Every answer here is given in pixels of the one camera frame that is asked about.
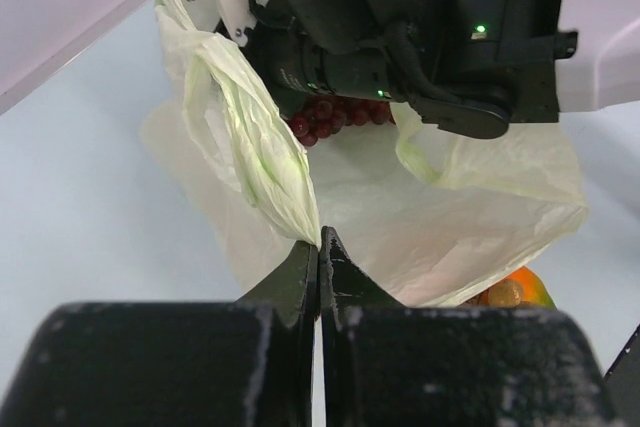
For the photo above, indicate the green fake fruit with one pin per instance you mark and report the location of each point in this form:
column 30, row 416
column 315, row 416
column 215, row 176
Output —
column 534, row 287

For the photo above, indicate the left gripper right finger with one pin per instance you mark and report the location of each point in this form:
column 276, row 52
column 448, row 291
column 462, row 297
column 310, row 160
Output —
column 386, row 364

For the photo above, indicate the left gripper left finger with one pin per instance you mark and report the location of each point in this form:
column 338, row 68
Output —
column 244, row 363

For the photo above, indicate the brown fake grape bunch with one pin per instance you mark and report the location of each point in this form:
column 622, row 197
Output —
column 507, row 293

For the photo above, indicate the yellow-green plastic bag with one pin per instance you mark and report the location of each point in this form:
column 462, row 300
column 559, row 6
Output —
column 432, row 216

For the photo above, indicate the red fake grape bunch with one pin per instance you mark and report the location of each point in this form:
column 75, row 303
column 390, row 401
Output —
column 323, row 116

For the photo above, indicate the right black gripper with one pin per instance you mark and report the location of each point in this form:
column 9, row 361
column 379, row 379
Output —
column 385, row 50

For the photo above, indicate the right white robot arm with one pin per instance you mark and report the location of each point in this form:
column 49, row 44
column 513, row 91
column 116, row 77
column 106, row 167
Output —
column 469, row 67

